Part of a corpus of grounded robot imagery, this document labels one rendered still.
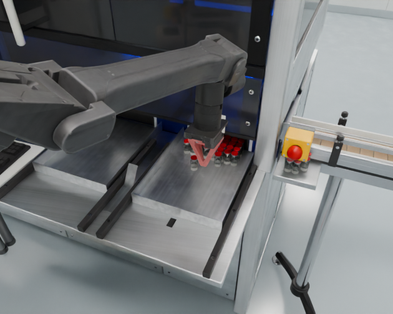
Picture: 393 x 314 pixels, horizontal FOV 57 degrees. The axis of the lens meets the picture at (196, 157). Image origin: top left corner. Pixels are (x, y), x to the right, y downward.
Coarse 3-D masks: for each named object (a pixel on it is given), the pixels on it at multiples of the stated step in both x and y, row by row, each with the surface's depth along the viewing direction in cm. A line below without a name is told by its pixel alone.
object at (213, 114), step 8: (200, 104) 72; (200, 112) 72; (208, 112) 71; (216, 112) 72; (200, 120) 73; (208, 120) 72; (216, 120) 73; (224, 120) 79; (192, 128) 74; (200, 128) 73; (208, 128) 73; (216, 128) 74; (184, 136) 73; (192, 136) 73; (200, 136) 72; (208, 136) 71; (216, 136) 73
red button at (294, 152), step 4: (288, 148) 98; (292, 148) 96; (296, 148) 96; (300, 148) 96; (288, 152) 97; (292, 152) 96; (296, 152) 95; (300, 152) 96; (288, 156) 97; (292, 156) 97; (296, 156) 96; (300, 156) 96
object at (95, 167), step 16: (128, 128) 126; (144, 128) 126; (160, 128) 124; (96, 144) 119; (112, 144) 119; (128, 144) 119; (144, 144) 115; (48, 160) 112; (64, 160) 112; (80, 160) 112; (96, 160) 112; (112, 160) 112; (128, 160) 108; (64, 176) 105; (80, 176) 102; (96, 176) 107; (112, 176) 102
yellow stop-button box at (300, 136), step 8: (288, 128) 100; (296, 128) 100; (304, 128) 100; (312, 128) 100; (288, 136) 97; (296, 136) 97; (304, 136) 97; (312, 136) 97; (288, 144) 98; (296, 144) 97; (304, 144) 96; (304, 152) 98; (304, 160) 99
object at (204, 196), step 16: (176, 144) 118; (160, 160) 109; (176, 160) 112; (240, 160) 112; (144, 176) 102; (160, 176) 107; (176, 176) 107; (192, 176) 107; (208, 176) 107; (224, 176) 107; (240, 176) 107; (144, 192) 102; (160, 192) 102; (176, 192) 102; (192, 192) 102; (208, 192) 102; (224, 192) 102; (160, 208) 96; (176, 208) 93; (192, 208) 97; (208, 208) 97; (224, 208) 97; (208, 224) 92
